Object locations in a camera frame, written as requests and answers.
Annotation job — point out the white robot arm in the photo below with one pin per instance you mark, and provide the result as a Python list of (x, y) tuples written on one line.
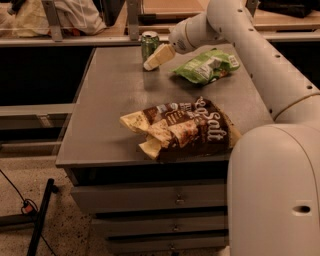
[(273, 184)]

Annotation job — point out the green chip bag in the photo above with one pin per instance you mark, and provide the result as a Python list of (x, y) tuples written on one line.
[(208, 66)]

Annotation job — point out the black metal stand leg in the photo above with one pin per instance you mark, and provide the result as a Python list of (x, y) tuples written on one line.
[(33, 216)]

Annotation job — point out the bottom drawer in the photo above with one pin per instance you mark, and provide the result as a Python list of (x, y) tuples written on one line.
[(166, 243)]

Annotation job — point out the white cloth bundle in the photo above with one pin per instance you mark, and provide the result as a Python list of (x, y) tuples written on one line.
[(36, 18)]

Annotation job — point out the drawer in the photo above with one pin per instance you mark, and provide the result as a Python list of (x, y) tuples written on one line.
[(150, 196), (166, 243), (160, 224)]

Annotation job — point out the green soda can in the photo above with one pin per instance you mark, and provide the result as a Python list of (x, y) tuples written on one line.
[(149, 43)]

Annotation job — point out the brown chip bag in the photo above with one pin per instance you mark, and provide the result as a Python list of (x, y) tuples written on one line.
[(183, 130)]

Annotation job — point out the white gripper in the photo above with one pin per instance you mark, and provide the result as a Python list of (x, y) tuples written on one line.
[(179, 40)]

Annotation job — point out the grey drawer cabinet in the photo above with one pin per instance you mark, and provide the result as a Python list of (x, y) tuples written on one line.
[(98, 150)]

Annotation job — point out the top drawer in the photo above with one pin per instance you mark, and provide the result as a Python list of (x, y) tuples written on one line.
[(150, 196)]

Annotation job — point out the middle drawer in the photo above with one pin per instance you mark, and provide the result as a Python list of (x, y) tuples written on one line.
[(160, 224)]

